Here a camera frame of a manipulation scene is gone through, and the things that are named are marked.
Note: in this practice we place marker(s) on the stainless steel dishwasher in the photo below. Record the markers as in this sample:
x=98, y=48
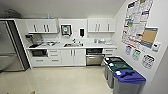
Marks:
x=95, y=57

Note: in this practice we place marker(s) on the white drawer stack beside dishwasher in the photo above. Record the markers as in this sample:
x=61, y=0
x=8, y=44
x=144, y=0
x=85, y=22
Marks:
x=109, y=51

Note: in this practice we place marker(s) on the chrome sink faucet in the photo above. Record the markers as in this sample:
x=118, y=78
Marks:
x=74, y=41

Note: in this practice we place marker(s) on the small bottle with blue label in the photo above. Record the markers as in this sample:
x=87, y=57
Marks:
x=95, y=40

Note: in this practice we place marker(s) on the black soap dispenser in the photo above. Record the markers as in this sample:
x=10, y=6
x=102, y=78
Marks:
x=81, y=32

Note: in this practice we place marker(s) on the steel paper towel dispenser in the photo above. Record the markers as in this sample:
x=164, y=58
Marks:
x=66, y=30

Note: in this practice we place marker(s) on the white drawer stack beside microwave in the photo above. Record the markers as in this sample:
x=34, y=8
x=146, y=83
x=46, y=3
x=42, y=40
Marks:
x=54, y=56

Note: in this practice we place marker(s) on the black built-in microwave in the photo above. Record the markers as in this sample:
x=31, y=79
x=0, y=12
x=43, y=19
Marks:
x=39, y=52

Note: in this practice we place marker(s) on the light blue bottle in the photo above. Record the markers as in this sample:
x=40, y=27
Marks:
x=48, y=16

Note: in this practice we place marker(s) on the grey bin with blue lid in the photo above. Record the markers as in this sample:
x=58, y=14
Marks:
x=128, y=83

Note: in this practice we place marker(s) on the brown cork notice sheet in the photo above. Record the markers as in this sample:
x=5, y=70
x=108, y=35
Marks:
x=149, y=36

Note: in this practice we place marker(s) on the stainless steel refrigerator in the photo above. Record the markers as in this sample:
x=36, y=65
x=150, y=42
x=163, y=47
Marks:
x=11, y=46

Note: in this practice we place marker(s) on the white wide wall cabinet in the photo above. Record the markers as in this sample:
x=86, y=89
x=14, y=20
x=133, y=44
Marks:
x=101, y=25

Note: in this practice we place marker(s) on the small round-print wall poster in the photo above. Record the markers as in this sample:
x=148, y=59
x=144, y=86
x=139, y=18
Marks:
x=128, y=50
x=136, y=54
x=147, y=61

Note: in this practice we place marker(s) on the white double-door wall cabinet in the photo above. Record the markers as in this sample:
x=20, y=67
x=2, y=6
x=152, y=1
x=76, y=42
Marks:
x=42, y=26

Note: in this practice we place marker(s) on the large colourful wall poster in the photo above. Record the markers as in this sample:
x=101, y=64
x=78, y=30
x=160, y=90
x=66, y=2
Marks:
x=135, y=21

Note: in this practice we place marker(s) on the small white wall box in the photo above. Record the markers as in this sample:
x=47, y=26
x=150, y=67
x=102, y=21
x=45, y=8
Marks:
x=156, y=46

